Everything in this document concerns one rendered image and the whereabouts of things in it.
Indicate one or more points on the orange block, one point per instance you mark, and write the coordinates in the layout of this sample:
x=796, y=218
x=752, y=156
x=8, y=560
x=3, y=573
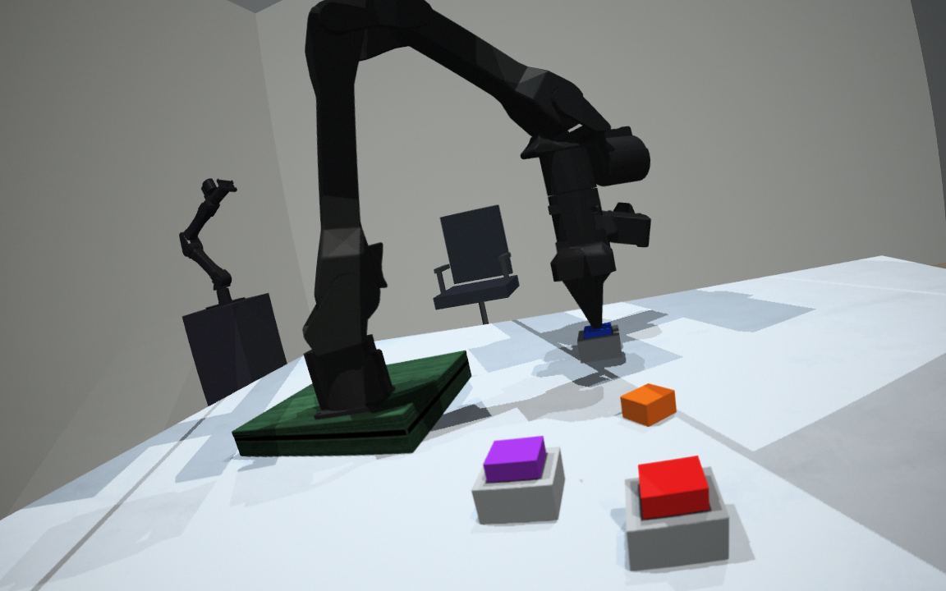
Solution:
x=648, y=404

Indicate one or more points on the red button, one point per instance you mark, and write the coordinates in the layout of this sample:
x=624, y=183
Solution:
x=675, y=515

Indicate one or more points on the blue button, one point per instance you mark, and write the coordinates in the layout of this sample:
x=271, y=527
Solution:
x=599, y=344

